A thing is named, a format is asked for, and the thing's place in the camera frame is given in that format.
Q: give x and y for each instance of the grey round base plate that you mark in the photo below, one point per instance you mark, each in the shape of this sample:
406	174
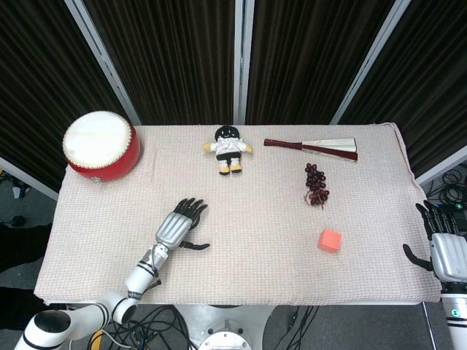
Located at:
292	328

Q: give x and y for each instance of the red drum with white skin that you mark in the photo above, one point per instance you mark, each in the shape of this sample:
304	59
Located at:
96	140

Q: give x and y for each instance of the bunch of dark red grapes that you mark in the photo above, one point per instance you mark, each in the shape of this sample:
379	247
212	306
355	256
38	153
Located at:
315	178

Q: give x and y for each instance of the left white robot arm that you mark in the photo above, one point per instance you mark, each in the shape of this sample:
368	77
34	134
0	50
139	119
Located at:
140	273

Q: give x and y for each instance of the white metal frame post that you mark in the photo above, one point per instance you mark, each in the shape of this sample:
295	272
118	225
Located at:
29	178
372	58
102	58
243	62
441	171

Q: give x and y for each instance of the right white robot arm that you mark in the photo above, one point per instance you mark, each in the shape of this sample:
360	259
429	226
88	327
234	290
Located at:
456	321

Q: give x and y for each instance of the black ribbed partition panel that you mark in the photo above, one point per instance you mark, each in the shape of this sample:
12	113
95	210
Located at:
36	91
171	62
310	62
438	91

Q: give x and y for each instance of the folding fan with red ribs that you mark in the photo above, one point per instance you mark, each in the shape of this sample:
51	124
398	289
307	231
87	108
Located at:
328	147

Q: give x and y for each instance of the plush doll in white shirt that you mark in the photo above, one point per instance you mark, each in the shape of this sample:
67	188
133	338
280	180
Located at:
228	147

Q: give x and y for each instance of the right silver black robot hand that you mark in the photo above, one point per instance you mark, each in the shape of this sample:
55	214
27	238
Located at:
450	255

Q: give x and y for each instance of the white robot torso base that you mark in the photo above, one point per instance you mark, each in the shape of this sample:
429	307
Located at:
226	337

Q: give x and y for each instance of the pink waffle weave tablecloth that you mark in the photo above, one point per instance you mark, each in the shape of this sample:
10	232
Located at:
255	226

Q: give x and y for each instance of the salmon pink cube block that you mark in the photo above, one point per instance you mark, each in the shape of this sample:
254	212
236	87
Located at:
329	241

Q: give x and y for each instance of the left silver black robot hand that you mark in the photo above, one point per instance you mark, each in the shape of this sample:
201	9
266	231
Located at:
173	229

